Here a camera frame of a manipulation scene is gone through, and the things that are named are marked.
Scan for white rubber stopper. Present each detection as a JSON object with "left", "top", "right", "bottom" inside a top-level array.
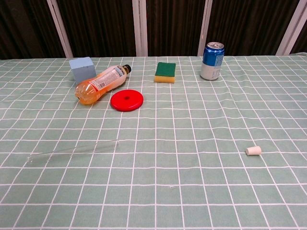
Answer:
[{"left": 245, "top": 145, "right": 262, "bottom": 156}]

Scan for red plastic disc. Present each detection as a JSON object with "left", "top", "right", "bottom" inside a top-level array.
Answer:
[{"left": 110, "top": 89, "right": 144, "bottom": 112}]

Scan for green checked tablecloth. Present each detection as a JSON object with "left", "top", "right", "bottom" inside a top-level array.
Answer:
[{"left": 0, "top": 55, "right": 307, "bottom": 230}]

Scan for green and yellow sponge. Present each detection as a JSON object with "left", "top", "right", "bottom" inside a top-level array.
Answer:
[{"left": 153, "top": 62, "right": 177, "bottom": 85}]

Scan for orange juice plastic bottle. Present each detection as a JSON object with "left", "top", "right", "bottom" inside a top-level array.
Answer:
[{"left": 74, "top": 64, "right": 132, "bottom": 106}]

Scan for blue and white soda can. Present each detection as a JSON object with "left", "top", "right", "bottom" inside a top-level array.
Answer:
[{"left": 200, "top": 42, "right": 225, "bottom": 81}]

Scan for light blue foam cube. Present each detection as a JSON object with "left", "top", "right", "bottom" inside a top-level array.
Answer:
[{"left": 69, "top": 57, "right": 97, "bottom": 85}]

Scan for black pleated curtain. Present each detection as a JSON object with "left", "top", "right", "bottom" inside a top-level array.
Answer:
[{"left": 0, "top": 0, "right": 307, "bottom": 60}]

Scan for white partition frame post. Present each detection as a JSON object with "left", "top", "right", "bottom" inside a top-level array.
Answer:
[
  {"left": 275, "top": 0, "right": 307, "bottom": 57},
  {"left": 47, "top": 0, "right": 74, "bottom": 58},
  {"left": 197, "top": 0, "right": 213, "bottom": 57},
  {"left": 131, "top": 0, "right": 148, "bottom": 58}
]

